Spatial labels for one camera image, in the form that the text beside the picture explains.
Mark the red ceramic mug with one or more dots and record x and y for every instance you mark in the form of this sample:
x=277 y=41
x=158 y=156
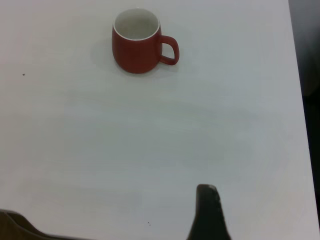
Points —
x=135 y=55

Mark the brown cardboard box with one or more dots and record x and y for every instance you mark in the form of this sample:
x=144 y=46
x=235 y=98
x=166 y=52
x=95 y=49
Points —
x=15 y=227

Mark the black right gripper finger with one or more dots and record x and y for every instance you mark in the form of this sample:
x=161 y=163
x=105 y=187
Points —
x=207 y=215

